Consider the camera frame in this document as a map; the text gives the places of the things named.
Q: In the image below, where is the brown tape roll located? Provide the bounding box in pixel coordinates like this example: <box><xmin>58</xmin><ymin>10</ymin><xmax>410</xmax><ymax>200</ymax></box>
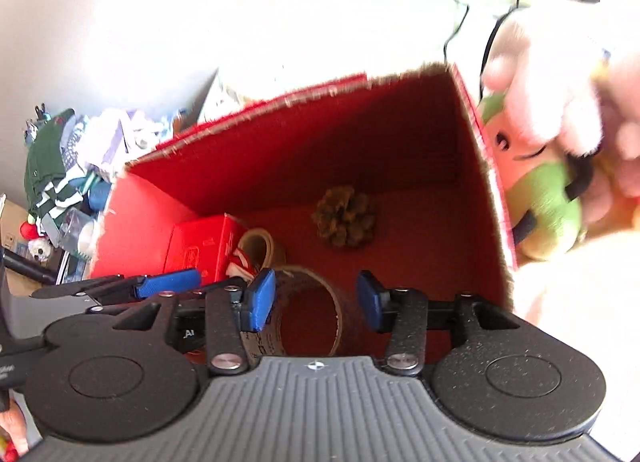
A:
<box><xmin>240</xmin><ymin>264</ymin><xmax>353</xmax><ymax>358</ymax></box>

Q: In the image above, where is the green avocado plush toy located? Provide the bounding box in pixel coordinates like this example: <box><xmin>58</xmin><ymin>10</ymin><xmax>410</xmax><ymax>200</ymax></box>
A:
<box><xmin>477</xmin><ymin>92</ymin><xmax>596</xmax><ymax>263</ymax></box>

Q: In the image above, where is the brown cardboard box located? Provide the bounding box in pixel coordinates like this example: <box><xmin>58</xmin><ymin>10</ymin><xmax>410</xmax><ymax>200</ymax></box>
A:
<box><xmin>0</xmin><ymin>197</ymin><xmax>31</xmax><ymax>254</ymax></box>

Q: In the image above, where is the small red carton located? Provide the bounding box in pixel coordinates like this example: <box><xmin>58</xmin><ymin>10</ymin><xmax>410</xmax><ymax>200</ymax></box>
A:
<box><xmin>167</xmin><ymin>214</ymin><xmax>248</xmax><ymax>288</ymax></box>

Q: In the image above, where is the plain white plush toy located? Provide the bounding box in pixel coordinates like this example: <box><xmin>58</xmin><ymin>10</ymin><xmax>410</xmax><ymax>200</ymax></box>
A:
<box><xmin>482</xmin><ymin>7</ymin><xmax>616</xmax><ymax>158</ymax></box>

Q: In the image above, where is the green white striped cloth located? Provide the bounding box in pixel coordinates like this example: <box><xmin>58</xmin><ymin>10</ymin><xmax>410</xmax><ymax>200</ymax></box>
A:
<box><xmin>30</xmin><ymin>177</ymin><xmax>86</xmax><ymax>223</ymax></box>

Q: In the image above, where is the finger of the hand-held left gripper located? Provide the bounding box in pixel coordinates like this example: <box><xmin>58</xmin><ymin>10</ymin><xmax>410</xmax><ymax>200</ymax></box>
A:
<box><xmin>85</xmin><ymin>298</ymin><xmax>151</xmax><ymax>317</ymax></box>
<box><xmin>30</xmin><ymin>269</ymin><xmax>202</xmax><ymax>301</ymax></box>

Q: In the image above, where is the white purple cloth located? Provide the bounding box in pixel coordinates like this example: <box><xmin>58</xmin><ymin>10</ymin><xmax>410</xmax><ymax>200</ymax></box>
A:
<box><xmin>85</xmin><ymin>109</ymin><xmax>176</xmax><ymax>173</ymax></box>

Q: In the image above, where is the blue cloth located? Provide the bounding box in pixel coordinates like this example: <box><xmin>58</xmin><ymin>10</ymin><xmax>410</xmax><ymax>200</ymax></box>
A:
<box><xmin>87</xmin><ymin>179</ymin><xmax>113</xmax><ymax>213</ymax></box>

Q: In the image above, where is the dark green garment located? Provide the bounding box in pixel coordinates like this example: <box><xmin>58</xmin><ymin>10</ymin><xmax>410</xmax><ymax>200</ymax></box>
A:
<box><xmin>25</xmin><ymin>109</ymin><xmax>76</xmax><ymax>208</ymax></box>

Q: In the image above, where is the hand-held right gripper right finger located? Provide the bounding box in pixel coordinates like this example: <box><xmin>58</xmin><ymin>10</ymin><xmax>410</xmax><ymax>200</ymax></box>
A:
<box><xmin>356</xmin><ymin>270</ymin><xmax>539</xmax><ymax>377</ymax></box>

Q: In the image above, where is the large red cardboard box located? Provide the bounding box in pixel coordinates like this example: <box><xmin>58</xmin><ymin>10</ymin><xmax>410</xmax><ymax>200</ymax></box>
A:
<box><xmin>89</xmin><ymin>62</ymin><xmax>518</xmax><ymax>358</ymax></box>

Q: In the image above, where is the beige tape roll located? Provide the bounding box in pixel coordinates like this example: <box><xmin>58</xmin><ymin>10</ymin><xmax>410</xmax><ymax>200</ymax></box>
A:
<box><xmin>237</xmin><ymin>228</ymin><xmax>286</xmax><ymax>273</ymax></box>

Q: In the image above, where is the small white skull toy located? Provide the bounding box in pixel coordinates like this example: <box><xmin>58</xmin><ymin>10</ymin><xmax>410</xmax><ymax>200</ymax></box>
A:
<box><xmin>27</xmin><ymin>237</ymin><xmax>53</xmax><ymax>263</ymax></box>

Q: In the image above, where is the red white small packet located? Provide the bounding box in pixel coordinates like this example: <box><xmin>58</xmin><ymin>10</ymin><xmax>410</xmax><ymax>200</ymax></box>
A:
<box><xmin>227</xmin><ymin>249</ymin><xmax>261</xmax><ymax>281</ymax></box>

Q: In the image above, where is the brown plush toy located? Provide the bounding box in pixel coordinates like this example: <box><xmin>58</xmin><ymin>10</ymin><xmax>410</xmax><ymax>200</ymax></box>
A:
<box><xmin>580</xmin><ymin>152</ymin><xmax>640</xmax><ymax>233</ymax></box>

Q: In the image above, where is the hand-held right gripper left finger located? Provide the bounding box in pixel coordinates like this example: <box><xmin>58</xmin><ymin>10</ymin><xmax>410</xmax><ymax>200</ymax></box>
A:
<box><xmin>47</xmin><ymin>268</ymin><xmax>277</xmax><ymax>376</ymax></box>

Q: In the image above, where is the brown pine cone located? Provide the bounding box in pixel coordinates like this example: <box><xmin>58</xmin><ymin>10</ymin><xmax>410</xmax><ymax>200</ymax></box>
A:
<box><xmin>311</xmin><ymin>185</ymin><xmax>378</xmax><ymax>249</ymax></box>

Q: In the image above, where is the clear plastic container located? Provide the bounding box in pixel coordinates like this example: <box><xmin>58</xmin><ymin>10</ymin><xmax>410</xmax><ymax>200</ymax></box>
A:
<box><xmin>57</xmin><ymin>207</ymin><xmax>96</xmax><ymax>254</ymax></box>

